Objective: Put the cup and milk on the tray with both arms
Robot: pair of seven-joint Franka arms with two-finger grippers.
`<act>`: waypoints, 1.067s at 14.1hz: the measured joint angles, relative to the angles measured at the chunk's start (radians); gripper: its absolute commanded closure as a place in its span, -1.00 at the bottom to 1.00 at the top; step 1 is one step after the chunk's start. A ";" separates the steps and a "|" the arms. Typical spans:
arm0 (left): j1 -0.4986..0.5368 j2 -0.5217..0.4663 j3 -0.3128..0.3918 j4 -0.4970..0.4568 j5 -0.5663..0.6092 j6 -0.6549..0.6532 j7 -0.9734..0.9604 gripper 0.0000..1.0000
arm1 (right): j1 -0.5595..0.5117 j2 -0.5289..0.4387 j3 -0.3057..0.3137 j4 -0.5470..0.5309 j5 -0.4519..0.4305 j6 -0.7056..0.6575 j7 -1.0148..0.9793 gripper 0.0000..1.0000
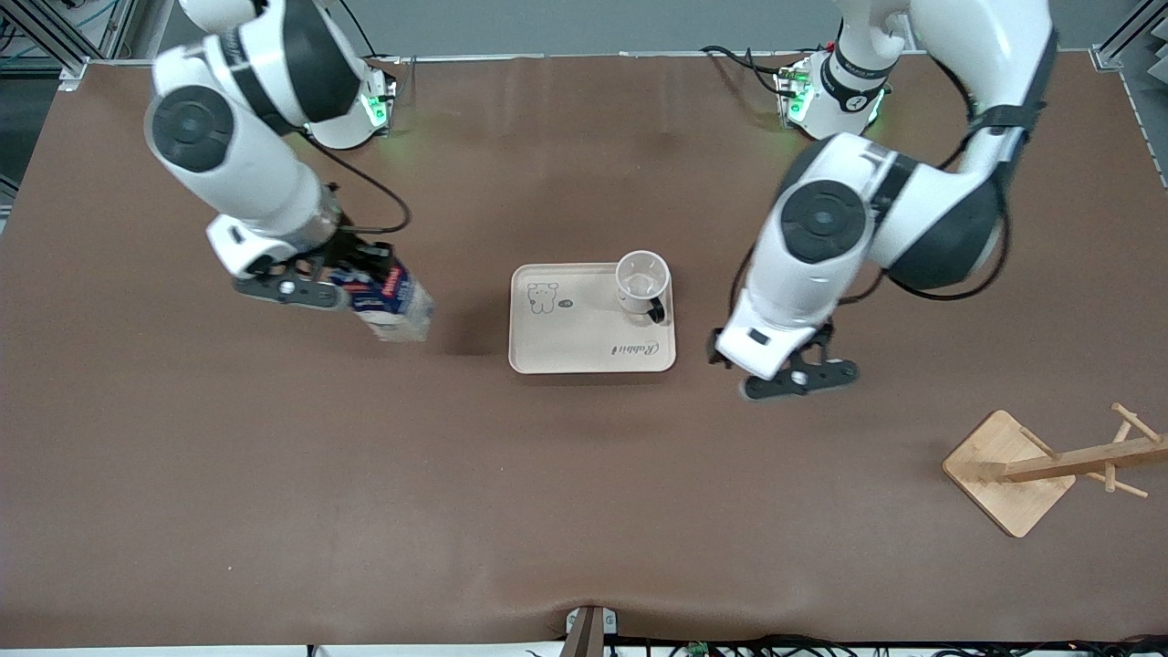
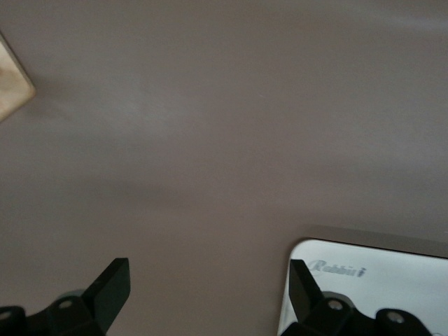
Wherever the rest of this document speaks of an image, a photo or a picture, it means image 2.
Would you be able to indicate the wooden mug tree stand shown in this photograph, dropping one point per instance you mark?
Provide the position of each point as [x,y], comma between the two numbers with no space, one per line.
[10,84]

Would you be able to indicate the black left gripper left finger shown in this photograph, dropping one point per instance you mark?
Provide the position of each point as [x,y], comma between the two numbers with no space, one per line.
[105,294]

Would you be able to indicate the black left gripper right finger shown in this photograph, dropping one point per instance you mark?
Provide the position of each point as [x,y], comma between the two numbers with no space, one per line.
[304,297]

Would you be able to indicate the cream tray with Rabbit print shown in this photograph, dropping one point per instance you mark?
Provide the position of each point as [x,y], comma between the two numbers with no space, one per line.
[385,290]

